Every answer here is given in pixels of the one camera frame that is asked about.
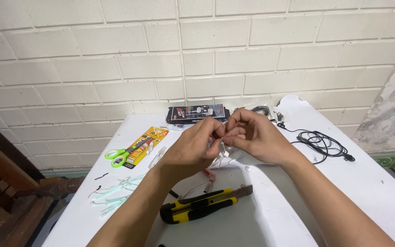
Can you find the person's left hand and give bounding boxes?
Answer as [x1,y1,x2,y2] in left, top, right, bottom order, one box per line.
[159,117,226,181]

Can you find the person's right hand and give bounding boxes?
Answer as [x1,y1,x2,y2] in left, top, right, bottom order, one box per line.
[222,108,303,167]

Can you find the white earphone with thin wire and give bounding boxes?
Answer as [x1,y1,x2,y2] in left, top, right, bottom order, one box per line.
[180,138,244,200]

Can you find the clear bag with black earphone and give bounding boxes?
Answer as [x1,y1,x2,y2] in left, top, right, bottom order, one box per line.
[248,104,291,126]

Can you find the clear plastic cap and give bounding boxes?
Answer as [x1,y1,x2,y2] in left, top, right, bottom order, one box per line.
[148,146,168,169]

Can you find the black earphone retail box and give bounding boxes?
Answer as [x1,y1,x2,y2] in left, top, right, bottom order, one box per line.
[165,104,231,125]

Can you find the orange carded glue tube pack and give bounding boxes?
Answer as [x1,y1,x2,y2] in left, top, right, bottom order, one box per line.
[122,126,169,170]

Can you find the yellow black utility knife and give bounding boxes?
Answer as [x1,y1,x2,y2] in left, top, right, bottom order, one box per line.
[159,184,254,225]

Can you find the brown wooden furniture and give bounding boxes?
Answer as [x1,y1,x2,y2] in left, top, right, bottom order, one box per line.
[0,113,85,247]

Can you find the black tangled earphone cable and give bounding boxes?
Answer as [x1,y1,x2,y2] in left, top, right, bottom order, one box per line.
[277,122,356,165]

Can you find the green handled scissors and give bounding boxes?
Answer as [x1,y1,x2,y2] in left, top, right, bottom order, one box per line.
[104,137,152,168]

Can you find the heap of pale green cable pieces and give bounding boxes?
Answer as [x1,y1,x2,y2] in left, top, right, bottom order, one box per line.
[90,173,147,219]

